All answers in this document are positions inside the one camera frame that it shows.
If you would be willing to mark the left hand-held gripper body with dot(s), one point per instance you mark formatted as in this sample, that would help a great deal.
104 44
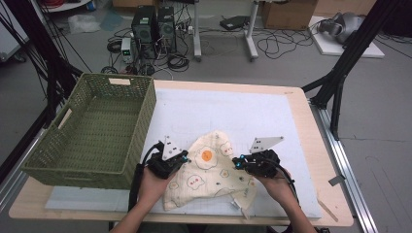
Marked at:
163 163

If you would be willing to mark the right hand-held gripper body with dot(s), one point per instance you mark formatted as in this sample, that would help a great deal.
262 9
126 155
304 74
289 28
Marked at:
264 163

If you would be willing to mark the teal sheet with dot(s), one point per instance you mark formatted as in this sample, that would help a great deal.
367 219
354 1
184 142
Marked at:
111 21

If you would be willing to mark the person's right hand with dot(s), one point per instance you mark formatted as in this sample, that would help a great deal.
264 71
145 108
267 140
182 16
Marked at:
280 191

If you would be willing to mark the black computer tower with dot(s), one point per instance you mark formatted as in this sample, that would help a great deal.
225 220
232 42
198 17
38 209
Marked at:
166 29
144 29

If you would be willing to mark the black flat device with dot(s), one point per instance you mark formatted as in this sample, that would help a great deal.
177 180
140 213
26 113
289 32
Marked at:
234 22

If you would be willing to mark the green woven basket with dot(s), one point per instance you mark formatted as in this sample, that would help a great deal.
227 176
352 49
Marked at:
97 129

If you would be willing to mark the white grid foam mat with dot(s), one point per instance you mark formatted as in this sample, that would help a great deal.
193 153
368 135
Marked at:
226 110

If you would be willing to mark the white floor board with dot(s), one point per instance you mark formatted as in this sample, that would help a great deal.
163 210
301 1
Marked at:
327 48

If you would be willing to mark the thin wooden strip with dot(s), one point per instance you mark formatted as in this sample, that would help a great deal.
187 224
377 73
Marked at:
327 210

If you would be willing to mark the brown cardboard box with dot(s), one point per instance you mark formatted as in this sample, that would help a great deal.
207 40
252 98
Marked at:
288 14
343 6

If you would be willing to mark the grey headset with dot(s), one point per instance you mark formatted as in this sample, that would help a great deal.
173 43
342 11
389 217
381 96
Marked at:
343 27

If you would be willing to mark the black metal frame stand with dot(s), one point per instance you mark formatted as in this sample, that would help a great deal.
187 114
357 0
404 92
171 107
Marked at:
42 42
356 42

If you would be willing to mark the white metal desk leg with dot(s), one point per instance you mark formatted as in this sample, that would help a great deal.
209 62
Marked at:
197 32
251 35

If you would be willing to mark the small grey flat piece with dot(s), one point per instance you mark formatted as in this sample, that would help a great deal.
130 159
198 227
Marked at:
336 180

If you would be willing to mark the person's left hand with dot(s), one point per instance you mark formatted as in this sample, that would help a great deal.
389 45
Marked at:
152 191

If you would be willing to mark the cream egg-print cloth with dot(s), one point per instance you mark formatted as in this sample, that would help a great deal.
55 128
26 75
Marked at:
210 176

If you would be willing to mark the clear plastic bag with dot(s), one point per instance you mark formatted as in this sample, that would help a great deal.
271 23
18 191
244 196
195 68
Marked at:
84 23

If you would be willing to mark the aluminium rail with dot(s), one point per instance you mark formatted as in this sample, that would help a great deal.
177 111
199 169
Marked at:
13 187
350 181

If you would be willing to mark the white power supply unit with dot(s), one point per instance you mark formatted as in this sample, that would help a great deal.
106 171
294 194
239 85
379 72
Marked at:
127 48

